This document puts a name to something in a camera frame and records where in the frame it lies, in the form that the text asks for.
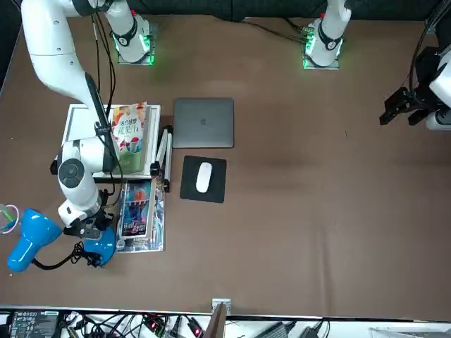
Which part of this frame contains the green cover book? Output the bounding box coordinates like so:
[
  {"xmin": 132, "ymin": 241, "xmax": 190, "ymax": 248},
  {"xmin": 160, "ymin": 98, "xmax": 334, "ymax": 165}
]
[{"xmin": 108, "ymin": 101, "xmax": 149, "ymax": 175}]

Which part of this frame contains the black lamp cord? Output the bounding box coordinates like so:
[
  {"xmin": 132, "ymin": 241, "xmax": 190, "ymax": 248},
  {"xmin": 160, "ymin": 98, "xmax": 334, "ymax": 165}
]
[{"xmin": 72, "ymin": 242, "xmax": 106, "ymax": 268}]

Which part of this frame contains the white folding book stand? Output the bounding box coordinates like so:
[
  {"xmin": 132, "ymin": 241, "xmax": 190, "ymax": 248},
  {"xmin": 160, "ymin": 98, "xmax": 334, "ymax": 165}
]
[{"xmin": 51, "ymin": 103, "xmax": 173, "ymax": 193}]

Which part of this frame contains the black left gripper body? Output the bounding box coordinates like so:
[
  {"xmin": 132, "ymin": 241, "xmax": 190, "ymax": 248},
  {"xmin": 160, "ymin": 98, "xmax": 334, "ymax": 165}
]
[{"xmin": 410, "ymin": 45, "xmax": 443, "ymax": 110}]

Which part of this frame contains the plastic wrapped comic magazine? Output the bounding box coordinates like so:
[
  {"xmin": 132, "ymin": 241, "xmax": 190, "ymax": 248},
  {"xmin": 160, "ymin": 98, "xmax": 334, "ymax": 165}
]
[{"xmin": 116, "ymin": 179, "xmax": 166, "ymax": 254}]

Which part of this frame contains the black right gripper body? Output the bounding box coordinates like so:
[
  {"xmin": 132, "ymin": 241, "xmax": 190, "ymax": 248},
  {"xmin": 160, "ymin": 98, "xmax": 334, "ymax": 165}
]
[{"xmin": 86, "ymin": 207, "xmax": 116, "ymax": 232}]

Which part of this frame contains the pink mesh pen cup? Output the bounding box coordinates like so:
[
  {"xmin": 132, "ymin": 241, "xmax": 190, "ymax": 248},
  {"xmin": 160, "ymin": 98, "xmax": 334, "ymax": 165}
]
[{"xmin": 0, "ymin": 203, "xmax": 20, "ymax": 236}]

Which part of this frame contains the blue desk lamp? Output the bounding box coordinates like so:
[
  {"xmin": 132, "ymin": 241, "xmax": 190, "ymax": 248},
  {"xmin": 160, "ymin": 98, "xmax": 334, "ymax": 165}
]
[{"xmin": 6, "ymin": 208, "xmax": 117, "ymax": 273}]

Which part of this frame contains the black mouse pad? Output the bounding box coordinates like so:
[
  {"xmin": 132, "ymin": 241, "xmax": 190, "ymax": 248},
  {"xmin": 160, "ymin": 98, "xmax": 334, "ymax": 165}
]
[{"xmin": 179, "ymin": 155, "xmax": 228, "ymax": 204}]

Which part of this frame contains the black power brick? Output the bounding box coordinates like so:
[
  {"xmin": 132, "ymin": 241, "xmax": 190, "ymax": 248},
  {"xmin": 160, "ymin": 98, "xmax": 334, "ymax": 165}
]
[{"xmin": 8, "ymin": 308, "xmax": 59, "ymax": 338}]

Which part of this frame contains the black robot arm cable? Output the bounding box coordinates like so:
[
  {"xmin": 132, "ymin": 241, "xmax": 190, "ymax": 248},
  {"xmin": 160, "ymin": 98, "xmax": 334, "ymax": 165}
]
[
  {"xmin": 89, "ymin": 0, "xmax": 123, "ymax": 184},
  {"xmin": 94, "ymin": 0, "xmax": 117, "ymax": 110}
]

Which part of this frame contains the grey laptop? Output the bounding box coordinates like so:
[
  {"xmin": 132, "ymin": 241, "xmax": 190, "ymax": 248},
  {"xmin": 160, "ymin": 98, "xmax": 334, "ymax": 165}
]
[{"xmin": 171, "ymin": 97, "xmax": 235, "ymax": 149}]

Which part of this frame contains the white computer mouse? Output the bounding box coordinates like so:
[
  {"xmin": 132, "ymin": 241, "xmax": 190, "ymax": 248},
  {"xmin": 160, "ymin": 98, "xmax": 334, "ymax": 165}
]
[{"xmin": 195, "ymin": 161, "xmax": 211, "ymax": 194}]

